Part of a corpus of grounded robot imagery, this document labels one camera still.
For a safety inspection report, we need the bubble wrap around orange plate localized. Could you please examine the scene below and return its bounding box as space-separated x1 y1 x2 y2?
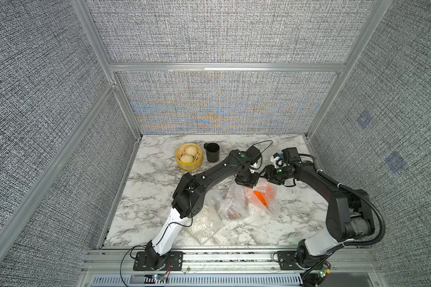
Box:
243 178 278 213

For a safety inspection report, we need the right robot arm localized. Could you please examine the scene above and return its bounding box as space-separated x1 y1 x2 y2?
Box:
261 161 386 270

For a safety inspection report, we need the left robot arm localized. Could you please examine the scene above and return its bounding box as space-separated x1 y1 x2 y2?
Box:
145 146 262 270

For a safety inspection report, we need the bubble wrapped dark red plate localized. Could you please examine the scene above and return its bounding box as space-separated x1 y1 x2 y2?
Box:
212 184 250 221

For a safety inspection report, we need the bubble wrapped white plate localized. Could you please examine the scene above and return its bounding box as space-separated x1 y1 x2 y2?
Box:
189 206 224 245

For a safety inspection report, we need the black cup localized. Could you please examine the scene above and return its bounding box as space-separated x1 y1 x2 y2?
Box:
204 142 220 163

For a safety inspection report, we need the yellow bamboo steamer basket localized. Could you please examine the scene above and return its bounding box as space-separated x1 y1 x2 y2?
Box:
175 143 204 171

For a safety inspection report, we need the upper steamed bun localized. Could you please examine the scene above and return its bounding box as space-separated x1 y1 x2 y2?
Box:
184 145 199 157

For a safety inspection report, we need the steamed bun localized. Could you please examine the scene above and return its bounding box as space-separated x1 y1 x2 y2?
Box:
184 145 199 157
180 154 194 163

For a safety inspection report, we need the lower steamed bun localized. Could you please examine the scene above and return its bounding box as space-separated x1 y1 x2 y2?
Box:
180 154 194 163

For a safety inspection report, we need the right base circuit board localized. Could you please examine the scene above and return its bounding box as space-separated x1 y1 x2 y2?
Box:
317 267 330 282

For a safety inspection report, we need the base circuit board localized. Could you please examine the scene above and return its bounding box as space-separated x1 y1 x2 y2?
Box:
152 275 166 282
317 267 330 282

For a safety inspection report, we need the left base circuit board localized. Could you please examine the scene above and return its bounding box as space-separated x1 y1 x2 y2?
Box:
152 275 166 282

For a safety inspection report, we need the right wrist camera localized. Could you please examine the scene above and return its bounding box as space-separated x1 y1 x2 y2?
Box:
270 147 301 168

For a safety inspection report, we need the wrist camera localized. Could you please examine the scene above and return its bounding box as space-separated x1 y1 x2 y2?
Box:
270 147 301 168
245 145 263 171

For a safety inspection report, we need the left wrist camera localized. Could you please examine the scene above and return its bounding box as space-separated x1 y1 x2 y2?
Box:
245 145 263 171

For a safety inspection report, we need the left camera cable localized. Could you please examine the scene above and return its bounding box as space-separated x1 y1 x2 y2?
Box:
249 139 274 169

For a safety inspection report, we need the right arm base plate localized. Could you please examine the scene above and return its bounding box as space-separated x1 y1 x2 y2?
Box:
276 250 308 271

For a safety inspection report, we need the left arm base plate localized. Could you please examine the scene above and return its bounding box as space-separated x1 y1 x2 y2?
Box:
133 252 184 271

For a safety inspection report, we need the aluminium front rail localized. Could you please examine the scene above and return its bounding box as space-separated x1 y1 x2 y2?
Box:
81 246 383 275

